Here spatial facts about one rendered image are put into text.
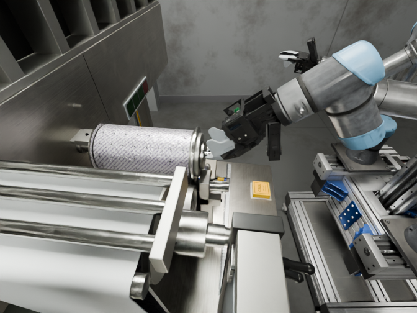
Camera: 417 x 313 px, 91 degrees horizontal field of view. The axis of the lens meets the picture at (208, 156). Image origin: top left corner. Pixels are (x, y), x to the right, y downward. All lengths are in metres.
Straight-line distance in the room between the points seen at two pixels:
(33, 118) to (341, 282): 1.66
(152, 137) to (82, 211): 0.30
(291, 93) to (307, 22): 2.73
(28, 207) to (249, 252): 0.23
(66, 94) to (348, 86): 0.60
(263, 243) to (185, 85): 3.00
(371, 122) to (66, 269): 0.48
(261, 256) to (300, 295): 1.57
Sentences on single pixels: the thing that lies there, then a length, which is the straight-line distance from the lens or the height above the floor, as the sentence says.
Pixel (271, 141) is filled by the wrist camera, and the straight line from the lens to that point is 0.46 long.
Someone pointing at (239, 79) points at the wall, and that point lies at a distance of 3.13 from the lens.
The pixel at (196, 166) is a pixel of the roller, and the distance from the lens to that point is 0.49.
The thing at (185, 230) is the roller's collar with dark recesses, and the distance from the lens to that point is 0.29.
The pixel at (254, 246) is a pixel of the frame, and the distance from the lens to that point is 0.21.
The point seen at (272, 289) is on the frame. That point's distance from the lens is 0.20.
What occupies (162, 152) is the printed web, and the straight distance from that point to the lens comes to 0.50.
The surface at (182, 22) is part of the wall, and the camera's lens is 2.89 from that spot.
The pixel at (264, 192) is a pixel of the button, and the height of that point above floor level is 0.92.
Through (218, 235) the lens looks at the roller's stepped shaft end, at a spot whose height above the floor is 1.35.
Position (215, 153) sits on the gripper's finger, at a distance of 0.48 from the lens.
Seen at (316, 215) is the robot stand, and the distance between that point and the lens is 1.82.
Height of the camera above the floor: 1.63
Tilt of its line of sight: 45 degrees down
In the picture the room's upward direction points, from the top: straight up
